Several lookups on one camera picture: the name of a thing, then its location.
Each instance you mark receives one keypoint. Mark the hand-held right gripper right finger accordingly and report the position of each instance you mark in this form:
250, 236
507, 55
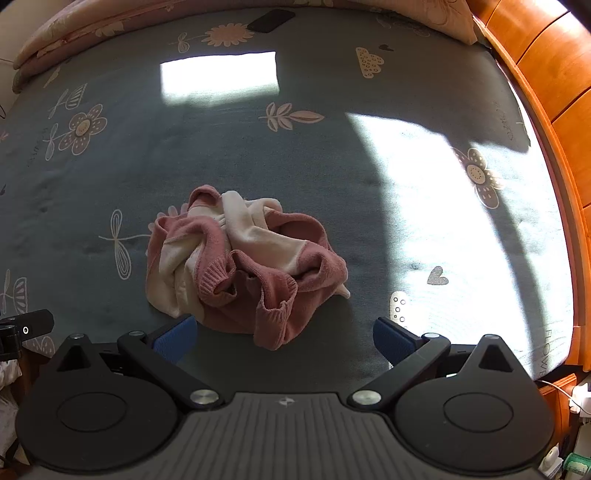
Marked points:
392, 340

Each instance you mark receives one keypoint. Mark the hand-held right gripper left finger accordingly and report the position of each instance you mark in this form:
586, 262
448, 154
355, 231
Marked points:
178, 339

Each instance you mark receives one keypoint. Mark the pink and cream knit sweater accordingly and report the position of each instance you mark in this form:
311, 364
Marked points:
258, 258

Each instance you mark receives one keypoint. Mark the white cloth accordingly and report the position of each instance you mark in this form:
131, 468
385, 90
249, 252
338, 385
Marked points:
8, 406

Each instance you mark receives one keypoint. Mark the white plug adapter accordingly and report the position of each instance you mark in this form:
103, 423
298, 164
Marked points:
581, 394

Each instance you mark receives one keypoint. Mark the pink floral folded quilt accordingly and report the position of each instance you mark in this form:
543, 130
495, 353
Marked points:
69, 32

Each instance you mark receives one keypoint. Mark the wooden headboard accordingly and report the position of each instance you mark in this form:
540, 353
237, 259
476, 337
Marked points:
554, 69

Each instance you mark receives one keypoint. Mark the black phone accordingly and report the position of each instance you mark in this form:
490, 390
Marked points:
271, 21

